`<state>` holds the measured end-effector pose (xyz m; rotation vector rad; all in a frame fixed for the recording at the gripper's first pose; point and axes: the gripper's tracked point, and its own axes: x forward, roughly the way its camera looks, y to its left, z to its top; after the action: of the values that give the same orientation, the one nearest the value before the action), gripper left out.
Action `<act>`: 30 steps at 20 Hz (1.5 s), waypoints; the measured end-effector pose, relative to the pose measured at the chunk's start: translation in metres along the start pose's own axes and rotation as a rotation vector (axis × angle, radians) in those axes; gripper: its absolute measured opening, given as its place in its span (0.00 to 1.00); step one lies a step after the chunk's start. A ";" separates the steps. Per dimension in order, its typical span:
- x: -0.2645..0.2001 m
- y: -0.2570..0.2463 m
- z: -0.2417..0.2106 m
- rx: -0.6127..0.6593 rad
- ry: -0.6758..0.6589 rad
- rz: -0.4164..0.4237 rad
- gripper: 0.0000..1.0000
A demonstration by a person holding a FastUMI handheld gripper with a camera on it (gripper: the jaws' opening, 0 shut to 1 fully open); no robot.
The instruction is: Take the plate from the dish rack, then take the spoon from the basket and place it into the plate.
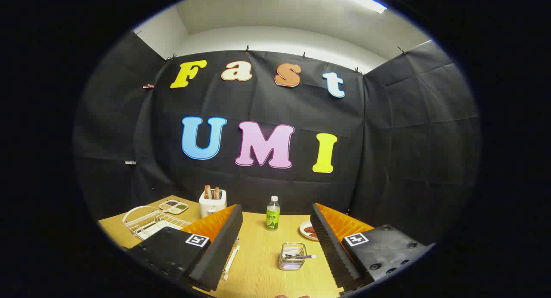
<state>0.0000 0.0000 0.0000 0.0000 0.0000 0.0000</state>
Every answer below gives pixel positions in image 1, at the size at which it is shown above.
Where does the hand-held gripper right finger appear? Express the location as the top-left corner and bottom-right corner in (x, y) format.
(310, 202), (434, 294)

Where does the white divided condiment dish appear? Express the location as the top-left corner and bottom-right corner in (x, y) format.
(159, 199), (189, 215)

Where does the white oval dish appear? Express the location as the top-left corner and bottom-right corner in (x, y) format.
(299, 220), (319, 241)

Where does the silver wire basket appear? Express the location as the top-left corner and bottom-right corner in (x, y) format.
(278, 242), (307, 271)

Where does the white wire dish rack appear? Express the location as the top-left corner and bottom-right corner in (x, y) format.
(123, 206), (240, 281)

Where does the black backdrop cloth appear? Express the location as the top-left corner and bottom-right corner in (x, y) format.
(73, 31), (482, 247)

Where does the green label drink bottle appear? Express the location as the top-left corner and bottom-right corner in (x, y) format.
(266, 196), (281, 232)

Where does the white toaster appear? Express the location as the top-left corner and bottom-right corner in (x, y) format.
(199, 189), (227, 218)

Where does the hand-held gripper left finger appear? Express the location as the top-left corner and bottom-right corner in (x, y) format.
(122, 204), (244, 292)

